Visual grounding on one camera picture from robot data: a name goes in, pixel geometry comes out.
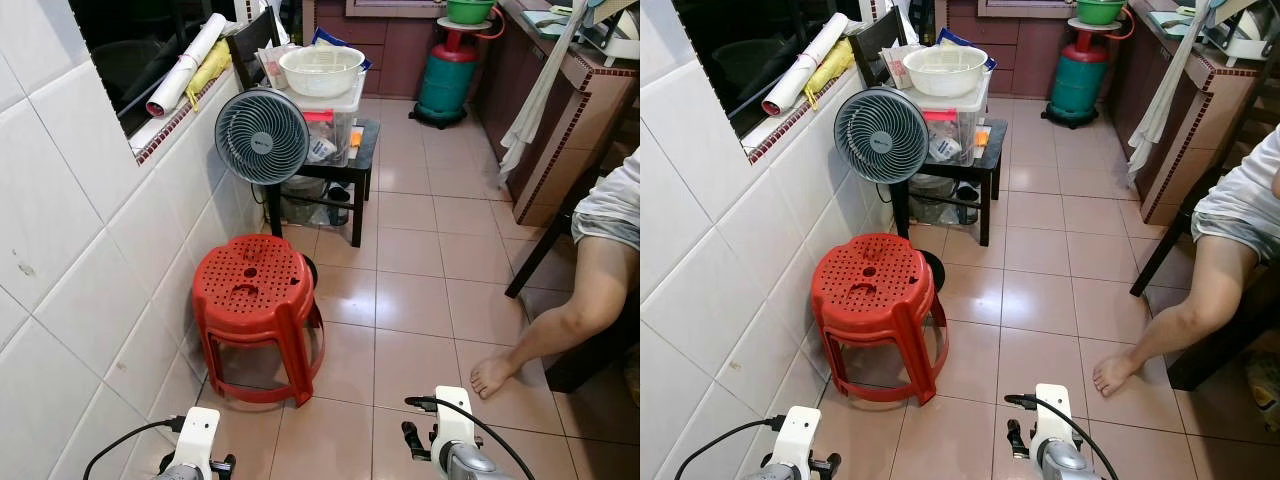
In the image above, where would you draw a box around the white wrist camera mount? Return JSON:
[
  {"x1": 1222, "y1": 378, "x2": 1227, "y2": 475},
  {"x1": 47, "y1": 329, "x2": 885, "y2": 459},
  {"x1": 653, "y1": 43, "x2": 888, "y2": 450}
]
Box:
[
  {"x1": 1030, "y1": 383, "x2": 1073, "y2": 446},
  {"x1": 765, "y1": 406, "x2": 823, "y2": 479},
  {"x1": 432, "y1": 386, "x2": 484, "y2": 451},
  {"x1": 160, "y1": 407, "x2": 221, "y2": 479}
]

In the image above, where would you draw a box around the white plastic basin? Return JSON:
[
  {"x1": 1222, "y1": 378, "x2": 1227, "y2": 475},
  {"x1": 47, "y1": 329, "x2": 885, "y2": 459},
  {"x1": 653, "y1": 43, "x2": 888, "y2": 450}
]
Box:
[
  {"x1": 278, "y1": 45, "x2": 367, "y2": 98},
  {"x1": 902, "y1": 45, "x2": 991, "y2": 98}
]

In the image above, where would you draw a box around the black side table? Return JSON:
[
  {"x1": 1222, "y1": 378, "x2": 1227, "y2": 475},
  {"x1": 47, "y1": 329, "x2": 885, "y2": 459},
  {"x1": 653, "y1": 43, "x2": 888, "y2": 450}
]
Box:
[
  {"x1": 262, "y1": 120, "x2": 381, "y2": 248},
  {"x1": 888, "y1": 120, "x2": 1004, "y2": 248}
]

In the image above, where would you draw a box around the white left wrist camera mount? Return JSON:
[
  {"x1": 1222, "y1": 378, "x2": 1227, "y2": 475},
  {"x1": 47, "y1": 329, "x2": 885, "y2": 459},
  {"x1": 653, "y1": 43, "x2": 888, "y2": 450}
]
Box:
[
  {"x1": 160, "y1": 407, "x2": 221, "y2": 479},
  {"x1": 765, "y1": 406, "x2": 823, "y2": 479}
]

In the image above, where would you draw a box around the dark wooden chair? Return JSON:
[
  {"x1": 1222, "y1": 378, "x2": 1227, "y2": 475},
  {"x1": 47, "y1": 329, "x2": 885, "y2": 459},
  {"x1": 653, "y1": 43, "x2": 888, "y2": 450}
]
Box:
[
  {"x1": 850, "y1": 8, "x2": 909, "y2": 91},
  {"x1": 225, "y1": 8, "x2": 283, "y2": 93}
]

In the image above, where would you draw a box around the clear plastic storage box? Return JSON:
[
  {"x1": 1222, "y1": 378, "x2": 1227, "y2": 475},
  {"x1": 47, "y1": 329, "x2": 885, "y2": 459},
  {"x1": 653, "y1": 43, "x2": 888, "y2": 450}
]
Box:
[
  {"x1": 915, "y1": 70, "x2": 991, "y2": 166},
  {"x1": 285, "y1": 70, "x2": 366, "y2": 166}
]

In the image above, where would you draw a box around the seated person in grey shorts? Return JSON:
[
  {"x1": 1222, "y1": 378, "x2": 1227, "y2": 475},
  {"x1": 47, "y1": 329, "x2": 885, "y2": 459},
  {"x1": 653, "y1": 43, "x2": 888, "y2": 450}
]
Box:
[
  {"x1": 1092, "y1": 125, "x2": 1280, "y2": 399},
  {"x1": 470, "y1": 150, "x2": 641, "y2": 401}
]

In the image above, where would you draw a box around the red plastic stool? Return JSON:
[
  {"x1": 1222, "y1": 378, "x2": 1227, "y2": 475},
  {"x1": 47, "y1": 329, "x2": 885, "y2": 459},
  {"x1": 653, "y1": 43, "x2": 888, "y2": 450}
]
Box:
[
  {"x1": 192, "y1": 234, "x2": 326, "y2": 406},
  {"x1": 810, "y1": 233, "x2": 949, "y2": 406}
]

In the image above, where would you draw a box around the yellow cloth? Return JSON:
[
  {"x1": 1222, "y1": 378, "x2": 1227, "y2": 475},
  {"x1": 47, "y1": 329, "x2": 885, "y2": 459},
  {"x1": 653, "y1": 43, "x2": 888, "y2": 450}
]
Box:
[
  {"x1": 805, "y1": 40, "x2": 856, "y2": 111},
  {"x1": 186, "y1": 40, "x2": 233, "y2": 111}
]

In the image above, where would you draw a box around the brown tiled kitchen counter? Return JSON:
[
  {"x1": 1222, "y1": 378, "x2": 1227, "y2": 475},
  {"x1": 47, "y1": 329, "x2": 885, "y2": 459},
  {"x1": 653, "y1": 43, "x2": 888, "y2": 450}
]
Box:
[
  {"x1": 470, "y1": 0, "x2": 641, "y2": 228},
  {"x1": 1105, "y1": 0, "x2": 1280, "y2": 226}
]

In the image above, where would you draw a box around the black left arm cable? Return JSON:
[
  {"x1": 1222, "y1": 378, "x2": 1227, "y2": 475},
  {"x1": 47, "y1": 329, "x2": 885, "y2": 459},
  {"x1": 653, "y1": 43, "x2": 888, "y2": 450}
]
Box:
[
  {"x1": 673, "y1": 415, "x2": 786, "y2": 480},
  {"x1": 83, "y1": 418, "x2": 189, "y2": 480}
]

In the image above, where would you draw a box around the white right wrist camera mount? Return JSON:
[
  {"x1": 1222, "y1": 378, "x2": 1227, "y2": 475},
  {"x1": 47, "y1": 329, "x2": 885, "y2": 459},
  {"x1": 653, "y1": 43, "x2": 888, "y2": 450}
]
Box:
[
  {"x1": 1030, "y1": 383, "x2": 1073, "y2": 446},
  {"x1": 432, "y1": 386, "x2": 484, "y2": 451}
]

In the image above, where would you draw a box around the teal gas cylinder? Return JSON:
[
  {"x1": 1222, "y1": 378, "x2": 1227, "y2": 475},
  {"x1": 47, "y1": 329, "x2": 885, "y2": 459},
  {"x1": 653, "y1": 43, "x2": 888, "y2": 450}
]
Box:
[
  {"x1": 1042, "y1": 30, "x2": 1109, "y2": 129},
  {"x1": 413, "y1": 30, "x2": 479, "y2": 129}
]

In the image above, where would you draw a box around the blue packet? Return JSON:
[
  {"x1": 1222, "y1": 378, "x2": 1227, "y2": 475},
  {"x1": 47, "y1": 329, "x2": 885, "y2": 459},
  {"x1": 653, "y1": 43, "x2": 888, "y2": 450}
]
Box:
[
  {"x1": 310, "y1": 27, "x2": 373, "y2": 71},
  {"x1": 937, "y1": 27, "x2": 998, "y2": 71}
]

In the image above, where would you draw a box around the white hanging towel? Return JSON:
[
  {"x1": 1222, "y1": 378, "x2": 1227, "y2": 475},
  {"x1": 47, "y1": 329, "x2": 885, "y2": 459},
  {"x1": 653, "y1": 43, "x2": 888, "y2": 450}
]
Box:
[
  {"x1": 1127, "y1": 0, "x2": 1216, "y2": 186},
  {"x1": 498, "y1": 0, "x2": 591, "y2": 186}
]

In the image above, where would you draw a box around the green plastic basin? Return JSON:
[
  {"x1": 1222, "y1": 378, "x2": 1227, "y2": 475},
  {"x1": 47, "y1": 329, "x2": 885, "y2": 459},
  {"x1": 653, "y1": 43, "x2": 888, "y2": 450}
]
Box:
[
  {"x1": 1073, "y1": 0, "x2": 1128, "y2": 26},
  {"x1": 445, "y1": 0, "x2": 498, "y2": 26}
]

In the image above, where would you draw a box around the black chair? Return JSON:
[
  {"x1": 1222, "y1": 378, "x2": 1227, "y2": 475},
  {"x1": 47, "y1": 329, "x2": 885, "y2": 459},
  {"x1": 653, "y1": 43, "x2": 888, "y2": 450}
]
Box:
[
  {"x1": 1130, "y1": 170, "x2": 1280, "y2": 391},
  {"x1": 505, "y1": 170, "x2": 641, "y2": 393}
]

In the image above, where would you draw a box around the rolled white paper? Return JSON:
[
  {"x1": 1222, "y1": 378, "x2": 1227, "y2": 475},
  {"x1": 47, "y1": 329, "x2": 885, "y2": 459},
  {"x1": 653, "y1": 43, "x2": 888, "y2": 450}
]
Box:
[
  {"x1": 760, "y1": 13, "x2": 851, "y2": 117},
  {"x1": 146, "y1": 13, "x2": 229, "y2": 119}
]

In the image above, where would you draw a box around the grey round fan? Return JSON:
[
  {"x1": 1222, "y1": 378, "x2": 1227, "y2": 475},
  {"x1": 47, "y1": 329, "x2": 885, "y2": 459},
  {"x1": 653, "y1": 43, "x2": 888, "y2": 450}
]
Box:
[
  {"x1": 214, "y1": 88, "x2": 311, "y2": 186},
  {"x1": 833, "y1": 86, "x2": 931, "y2": 186}
]

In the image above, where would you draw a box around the white packet with red print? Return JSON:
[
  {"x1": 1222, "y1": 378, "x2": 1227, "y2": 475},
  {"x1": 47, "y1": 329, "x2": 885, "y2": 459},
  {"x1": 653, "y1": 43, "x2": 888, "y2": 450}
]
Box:
[
  {"x1": 882, "y1": 43, "x2": 926, "y2": 91},
  {"x1": 258, "y1": 43, "x2": 301, "y2": 91}
]

